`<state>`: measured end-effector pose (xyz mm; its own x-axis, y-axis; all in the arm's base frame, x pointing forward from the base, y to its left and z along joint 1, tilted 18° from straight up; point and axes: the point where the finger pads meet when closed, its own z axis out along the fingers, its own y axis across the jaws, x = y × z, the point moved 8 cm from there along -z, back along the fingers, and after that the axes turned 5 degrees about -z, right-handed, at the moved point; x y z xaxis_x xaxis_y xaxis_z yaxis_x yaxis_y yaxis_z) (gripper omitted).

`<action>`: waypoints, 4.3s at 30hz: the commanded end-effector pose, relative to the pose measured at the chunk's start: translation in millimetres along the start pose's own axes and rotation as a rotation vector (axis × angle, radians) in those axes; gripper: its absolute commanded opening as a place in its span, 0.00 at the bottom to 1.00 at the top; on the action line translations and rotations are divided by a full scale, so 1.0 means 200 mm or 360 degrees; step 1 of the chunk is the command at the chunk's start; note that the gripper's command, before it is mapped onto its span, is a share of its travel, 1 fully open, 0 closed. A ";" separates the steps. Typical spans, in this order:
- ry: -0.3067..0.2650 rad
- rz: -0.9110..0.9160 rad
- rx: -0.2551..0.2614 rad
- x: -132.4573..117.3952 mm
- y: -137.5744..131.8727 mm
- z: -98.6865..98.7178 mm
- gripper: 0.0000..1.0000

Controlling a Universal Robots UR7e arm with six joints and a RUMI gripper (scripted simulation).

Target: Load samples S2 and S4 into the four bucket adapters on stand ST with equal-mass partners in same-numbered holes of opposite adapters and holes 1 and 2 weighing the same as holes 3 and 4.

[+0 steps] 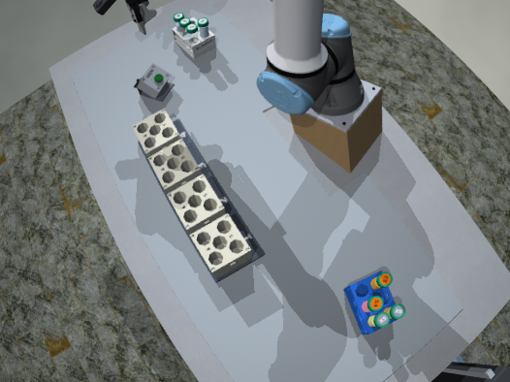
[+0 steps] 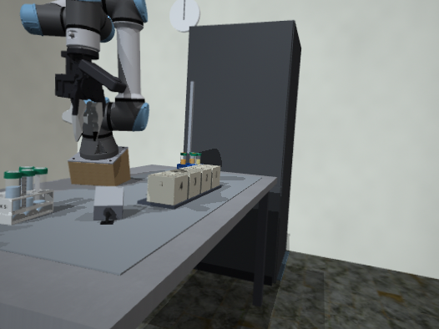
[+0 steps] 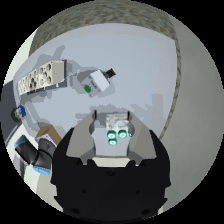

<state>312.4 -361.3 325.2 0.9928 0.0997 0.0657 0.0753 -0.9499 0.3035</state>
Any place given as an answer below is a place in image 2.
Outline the white tube rack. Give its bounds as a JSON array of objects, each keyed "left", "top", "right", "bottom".
[{"left": 0, "top": 190, "right": 54, "bottom": 225}]

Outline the light grey flat mat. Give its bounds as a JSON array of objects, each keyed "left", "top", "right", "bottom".
[{"left": 0, "top": 168, "right": 262, "bottom": 276}]

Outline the blue tube rack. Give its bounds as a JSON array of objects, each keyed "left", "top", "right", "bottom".
[{"left": 177, "top": 163, "right": 196, "bottom": 169}]

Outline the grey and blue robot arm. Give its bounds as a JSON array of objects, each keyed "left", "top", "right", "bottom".
[{"left": 20, "top": 0, "right": 149, "bottom": 160}]

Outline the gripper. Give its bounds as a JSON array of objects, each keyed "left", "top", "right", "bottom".
[{"left": 55, "top": 48, "right": 106, "bottom": 141}]

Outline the cream tube adapter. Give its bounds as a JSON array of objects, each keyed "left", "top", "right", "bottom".
[
  {"left": 193, "top": 164, "right": 220, "bottom": 189},
  {"left": 165, "top": 169, "right": 201, "bottom": 199},
  {"left": 147, "top": 172, "right": 188, "bottom": 205},
  {"left": 181, "top": 166, "right": 212, "bottom": 193}
]

